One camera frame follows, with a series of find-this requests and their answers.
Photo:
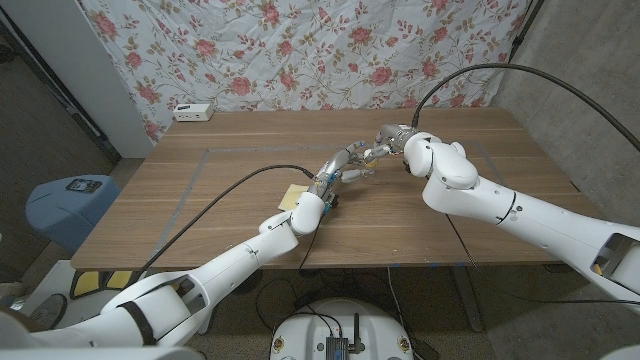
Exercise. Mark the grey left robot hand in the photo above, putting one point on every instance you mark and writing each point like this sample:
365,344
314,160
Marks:
332,162

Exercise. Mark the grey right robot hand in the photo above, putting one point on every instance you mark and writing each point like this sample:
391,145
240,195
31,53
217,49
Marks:
395,137

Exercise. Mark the clear medicine bottle white cap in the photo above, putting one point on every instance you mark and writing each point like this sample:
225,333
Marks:
366,165

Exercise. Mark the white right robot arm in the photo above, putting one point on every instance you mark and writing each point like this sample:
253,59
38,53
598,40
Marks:
525,215

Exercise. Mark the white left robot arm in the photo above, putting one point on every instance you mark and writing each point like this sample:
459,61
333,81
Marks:
235,265

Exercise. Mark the yellow sticky note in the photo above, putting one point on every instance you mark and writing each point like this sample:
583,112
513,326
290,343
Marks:
291,196

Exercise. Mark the floral backdrop cloth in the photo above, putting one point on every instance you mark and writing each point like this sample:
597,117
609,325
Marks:
300,50

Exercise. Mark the white power strip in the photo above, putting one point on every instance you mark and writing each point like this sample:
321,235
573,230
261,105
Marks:
192,112

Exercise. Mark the white robot torso base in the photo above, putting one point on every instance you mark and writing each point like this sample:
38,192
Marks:
310,330

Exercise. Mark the black backdrop pole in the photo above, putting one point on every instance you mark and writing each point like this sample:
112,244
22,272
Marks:
525,22

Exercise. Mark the grey table leg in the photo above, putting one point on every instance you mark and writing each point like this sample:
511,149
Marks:
467,300

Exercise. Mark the white table leg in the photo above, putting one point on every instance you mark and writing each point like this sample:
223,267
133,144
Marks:
209,327

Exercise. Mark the black power brick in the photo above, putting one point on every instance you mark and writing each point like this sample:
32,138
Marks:
425,350

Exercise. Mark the black phone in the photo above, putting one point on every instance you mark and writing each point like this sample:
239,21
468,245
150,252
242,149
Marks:
83,185

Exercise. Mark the blue stool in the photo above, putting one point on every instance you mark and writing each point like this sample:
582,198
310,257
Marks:
70,215

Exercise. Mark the yellow and black mat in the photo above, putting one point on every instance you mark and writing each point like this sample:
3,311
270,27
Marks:
87,282

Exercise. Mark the grey shoe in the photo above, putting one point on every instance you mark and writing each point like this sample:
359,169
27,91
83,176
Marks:
47,311

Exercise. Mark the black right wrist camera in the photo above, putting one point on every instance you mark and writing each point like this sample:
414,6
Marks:
407,166

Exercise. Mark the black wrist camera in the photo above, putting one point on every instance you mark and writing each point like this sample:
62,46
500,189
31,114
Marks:
407,166
330,202

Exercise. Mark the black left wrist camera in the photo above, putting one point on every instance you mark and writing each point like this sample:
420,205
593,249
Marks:
330,202

